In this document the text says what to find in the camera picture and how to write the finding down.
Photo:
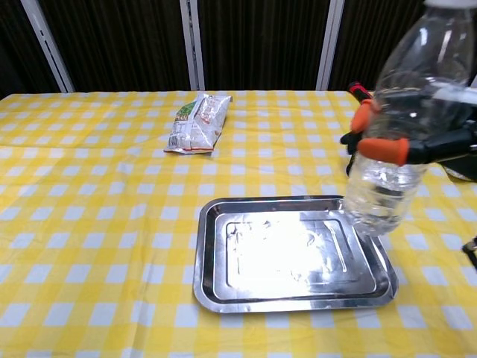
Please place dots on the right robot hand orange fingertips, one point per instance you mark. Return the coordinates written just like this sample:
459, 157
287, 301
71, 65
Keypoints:
384, 151

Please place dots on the transparent plastic bottle white cap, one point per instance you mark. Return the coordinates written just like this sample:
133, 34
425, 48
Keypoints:
410, 74

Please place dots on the stainless steel rectangular tray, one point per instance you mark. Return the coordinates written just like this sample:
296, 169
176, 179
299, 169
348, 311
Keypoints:
283, 257

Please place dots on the black mesh pen cup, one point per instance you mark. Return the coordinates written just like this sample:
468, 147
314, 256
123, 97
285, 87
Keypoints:
350, 166

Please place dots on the white snack bag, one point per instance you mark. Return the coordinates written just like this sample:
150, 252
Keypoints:
197, 127

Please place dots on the yellow white checked tablecloth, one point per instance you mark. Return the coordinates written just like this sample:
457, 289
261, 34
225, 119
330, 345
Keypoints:
93, 223

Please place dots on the white partition post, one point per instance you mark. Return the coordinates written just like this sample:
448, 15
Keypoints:
192, 44
46, 44
329, 44

